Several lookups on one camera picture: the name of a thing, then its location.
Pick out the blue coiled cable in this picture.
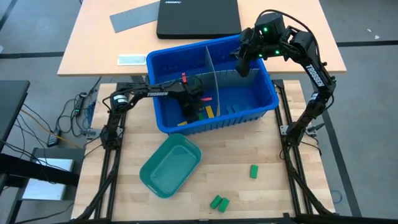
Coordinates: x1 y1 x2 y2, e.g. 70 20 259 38
84 101 96 127

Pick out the black side desk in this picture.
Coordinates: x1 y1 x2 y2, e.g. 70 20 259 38
0 80 31 144

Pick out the blue ring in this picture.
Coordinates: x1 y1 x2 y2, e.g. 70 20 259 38
330 189 343 205

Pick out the short grey slotted divider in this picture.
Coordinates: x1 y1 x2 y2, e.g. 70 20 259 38
204 45 222 118

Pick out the orange floor cable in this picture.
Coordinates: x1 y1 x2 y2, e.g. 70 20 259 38
20 108 81 149

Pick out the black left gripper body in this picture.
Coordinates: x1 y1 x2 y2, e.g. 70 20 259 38
178 82 206 110

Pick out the black power strip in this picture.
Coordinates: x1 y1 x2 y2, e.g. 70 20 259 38
74 91 88 118

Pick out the black closed laptop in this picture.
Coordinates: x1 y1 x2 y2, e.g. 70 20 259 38
156 0 243 40

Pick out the flat grey sheet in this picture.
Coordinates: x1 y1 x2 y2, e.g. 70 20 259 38
109 1 161 34

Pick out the white-edged grey phone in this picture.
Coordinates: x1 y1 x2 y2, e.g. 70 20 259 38
117 54 147 66

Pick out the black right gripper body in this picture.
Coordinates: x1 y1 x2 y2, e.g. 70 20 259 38
229 12 289 60

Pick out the grey metal mount bracket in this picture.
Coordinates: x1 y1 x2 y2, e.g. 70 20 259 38
279 124 295 136
81 127 124 138

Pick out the black cable hose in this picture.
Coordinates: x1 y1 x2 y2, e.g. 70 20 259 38
292 172 335 218
73 149 121 223

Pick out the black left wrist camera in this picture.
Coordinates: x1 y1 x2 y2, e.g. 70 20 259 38
185 105 202 124

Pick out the white flat box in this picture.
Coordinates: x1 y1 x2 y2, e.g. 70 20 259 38
21 157 75 202

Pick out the black left camera cable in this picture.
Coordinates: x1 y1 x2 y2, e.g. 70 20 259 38
183 74 205 94

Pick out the black floor cable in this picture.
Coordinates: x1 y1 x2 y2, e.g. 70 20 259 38
55 98 81 138
21 103 53 133

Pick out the black right camera cable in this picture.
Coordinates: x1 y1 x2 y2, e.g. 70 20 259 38
256 8 323 68

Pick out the black pointed lever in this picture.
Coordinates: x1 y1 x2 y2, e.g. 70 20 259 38
306 123 326 134

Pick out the black camera cable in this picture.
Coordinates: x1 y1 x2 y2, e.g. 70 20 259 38
183 74 205 94
256 8 323 68

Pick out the teal plastic basket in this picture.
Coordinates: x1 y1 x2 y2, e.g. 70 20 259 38
139 133 202 199

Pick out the large blue plastic bin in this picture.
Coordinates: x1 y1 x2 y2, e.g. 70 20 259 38
146 34 280 136

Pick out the black horizontal bar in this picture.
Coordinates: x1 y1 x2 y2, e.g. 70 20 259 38
0 152 80 187

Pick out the black power adapter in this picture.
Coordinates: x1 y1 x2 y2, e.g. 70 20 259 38
46 132 62 148

